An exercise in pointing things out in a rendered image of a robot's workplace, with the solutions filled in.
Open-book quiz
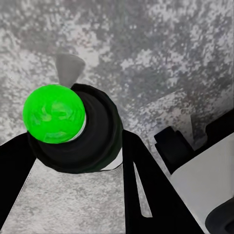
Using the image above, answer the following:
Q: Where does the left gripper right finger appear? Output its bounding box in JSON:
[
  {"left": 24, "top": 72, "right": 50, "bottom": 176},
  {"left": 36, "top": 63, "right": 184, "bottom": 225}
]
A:
[{"left": 122, "top": 130, "right": 204, "bottom": 234}]

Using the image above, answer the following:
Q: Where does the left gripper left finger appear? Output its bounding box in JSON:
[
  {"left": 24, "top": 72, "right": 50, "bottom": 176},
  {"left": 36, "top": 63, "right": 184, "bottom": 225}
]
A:
[{"left": 0, "top": 133, "right": 37, "bottom": 230}]

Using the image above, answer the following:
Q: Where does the insectifuge atomizer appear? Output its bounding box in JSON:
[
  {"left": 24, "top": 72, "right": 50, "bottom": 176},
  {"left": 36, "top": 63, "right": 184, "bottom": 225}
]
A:
[{"left": 22, "top": 53, "right": 123, "bottom": 174}]

